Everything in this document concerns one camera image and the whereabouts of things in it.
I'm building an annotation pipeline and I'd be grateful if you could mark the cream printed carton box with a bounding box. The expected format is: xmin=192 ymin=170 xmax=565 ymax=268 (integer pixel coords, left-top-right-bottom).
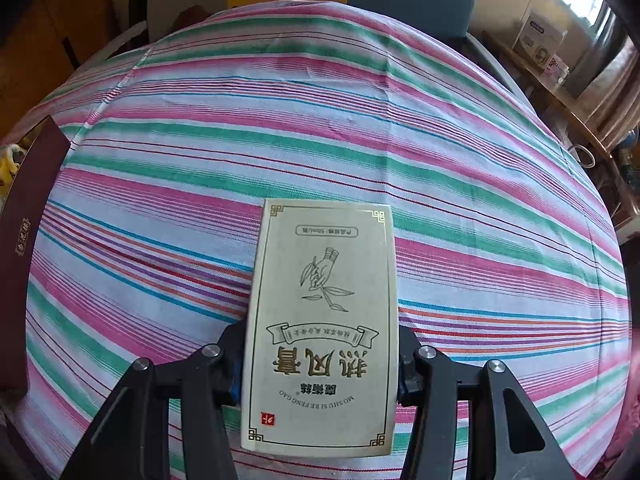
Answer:
xmin=241 ymin=200 xmax=399 ymax=458

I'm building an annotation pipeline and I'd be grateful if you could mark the white box on shelf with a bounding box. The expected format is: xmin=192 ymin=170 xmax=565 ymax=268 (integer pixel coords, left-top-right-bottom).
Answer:
xmin=513 ymin=11 xmax=566 ymax=70

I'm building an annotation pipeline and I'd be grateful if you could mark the striped bed sheet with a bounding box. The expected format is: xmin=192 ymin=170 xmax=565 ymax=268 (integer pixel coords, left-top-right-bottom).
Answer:
xmin=3 ymin=1 xmax=631 ymax=478

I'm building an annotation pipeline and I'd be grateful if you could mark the gold tray maroon rim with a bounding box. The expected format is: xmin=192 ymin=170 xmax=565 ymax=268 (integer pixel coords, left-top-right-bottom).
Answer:
xmin=0 ymin=116 xmax=70 ymax=401

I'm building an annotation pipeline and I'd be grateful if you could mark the wooden wardrobe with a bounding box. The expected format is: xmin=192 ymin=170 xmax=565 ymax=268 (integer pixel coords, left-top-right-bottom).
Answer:
xmin=1 ymin=0 xmax=128 ymax=136

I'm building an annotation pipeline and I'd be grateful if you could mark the wooden side shelf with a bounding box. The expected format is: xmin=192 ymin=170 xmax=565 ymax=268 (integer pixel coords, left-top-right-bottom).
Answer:
xmin=482 ymin=32 xmax=639 ymax=245

